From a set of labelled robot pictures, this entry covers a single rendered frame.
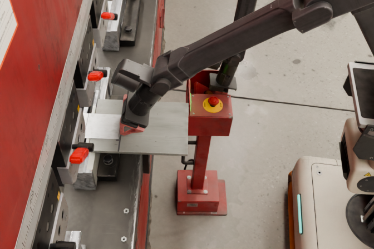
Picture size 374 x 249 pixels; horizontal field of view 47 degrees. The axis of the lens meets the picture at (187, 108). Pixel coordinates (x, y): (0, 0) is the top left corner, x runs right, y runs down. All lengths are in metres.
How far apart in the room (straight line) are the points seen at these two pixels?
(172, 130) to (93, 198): 0.29
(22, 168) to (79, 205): 0.63
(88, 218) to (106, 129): 0.24
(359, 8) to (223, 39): 0.26
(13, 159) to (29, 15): 0.19
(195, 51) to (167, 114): 0.35
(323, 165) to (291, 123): 0.54
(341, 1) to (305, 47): 2.27
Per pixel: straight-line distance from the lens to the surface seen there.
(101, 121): 1.23
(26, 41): 0.62
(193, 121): 1.54
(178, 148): 1.17
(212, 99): 1.53
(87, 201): 1.25
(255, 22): 0.87
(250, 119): 2.55
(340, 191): 2.08
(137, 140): 1.18
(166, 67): 0.97
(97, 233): 1.20
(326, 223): 1.98
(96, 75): 0.91
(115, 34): 1.55
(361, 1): 0.83
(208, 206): 2.14
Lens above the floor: 1.97
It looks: 50 degrees down
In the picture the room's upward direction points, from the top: 5 degrees clockwise
